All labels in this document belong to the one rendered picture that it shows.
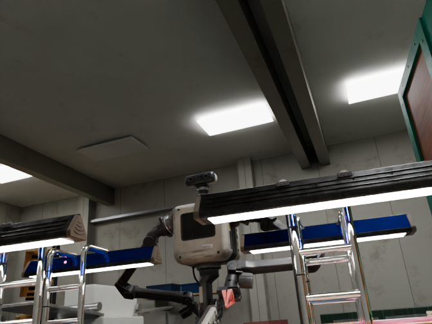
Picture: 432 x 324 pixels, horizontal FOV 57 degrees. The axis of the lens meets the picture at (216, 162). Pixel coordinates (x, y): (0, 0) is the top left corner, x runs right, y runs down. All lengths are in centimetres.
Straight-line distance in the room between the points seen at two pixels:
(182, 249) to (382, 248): 627
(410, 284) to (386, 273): 41
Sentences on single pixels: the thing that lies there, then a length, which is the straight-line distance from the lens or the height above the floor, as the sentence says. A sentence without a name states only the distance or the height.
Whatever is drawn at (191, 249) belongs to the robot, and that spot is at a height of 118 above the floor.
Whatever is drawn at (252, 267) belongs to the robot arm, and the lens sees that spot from 194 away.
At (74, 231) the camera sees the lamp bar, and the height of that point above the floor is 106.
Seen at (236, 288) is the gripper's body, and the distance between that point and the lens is 183.
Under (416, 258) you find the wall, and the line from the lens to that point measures 822.
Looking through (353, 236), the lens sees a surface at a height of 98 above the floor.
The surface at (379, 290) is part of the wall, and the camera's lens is 814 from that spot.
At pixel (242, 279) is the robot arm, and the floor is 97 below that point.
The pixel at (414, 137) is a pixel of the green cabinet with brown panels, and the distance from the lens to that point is 203.
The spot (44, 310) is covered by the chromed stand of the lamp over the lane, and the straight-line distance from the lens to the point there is 171.
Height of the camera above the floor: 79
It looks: 22 degrees up
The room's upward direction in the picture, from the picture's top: 4 degrees counter-clockwise
